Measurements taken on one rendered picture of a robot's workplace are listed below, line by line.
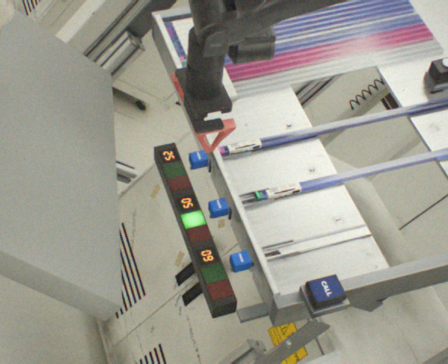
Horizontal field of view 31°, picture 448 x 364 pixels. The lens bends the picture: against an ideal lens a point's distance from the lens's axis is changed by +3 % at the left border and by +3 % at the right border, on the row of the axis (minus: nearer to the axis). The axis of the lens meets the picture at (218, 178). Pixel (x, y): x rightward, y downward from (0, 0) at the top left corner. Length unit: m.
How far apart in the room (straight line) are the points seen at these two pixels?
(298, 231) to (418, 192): 2.15
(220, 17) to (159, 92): 1.83
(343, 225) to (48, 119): 0.52
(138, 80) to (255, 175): 1.52
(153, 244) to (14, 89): 0.69
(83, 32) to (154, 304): 0.72
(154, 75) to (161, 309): 1.21
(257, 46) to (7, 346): 0.98
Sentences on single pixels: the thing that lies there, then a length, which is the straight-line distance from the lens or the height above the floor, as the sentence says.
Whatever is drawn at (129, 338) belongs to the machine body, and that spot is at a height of 0.14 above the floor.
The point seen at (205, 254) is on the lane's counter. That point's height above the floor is 0.66.
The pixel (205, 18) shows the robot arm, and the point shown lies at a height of 0.94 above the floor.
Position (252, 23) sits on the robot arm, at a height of 0.98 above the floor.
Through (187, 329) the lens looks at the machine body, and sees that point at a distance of 1.79.
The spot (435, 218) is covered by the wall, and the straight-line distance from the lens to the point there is 3.40.
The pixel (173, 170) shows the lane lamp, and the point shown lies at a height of 0.66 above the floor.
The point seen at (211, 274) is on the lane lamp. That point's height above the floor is 0.66.
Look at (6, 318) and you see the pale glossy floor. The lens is 1.94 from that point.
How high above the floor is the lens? 1.28
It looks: 24 degrees down
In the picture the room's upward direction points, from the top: 49 degrees clockwise
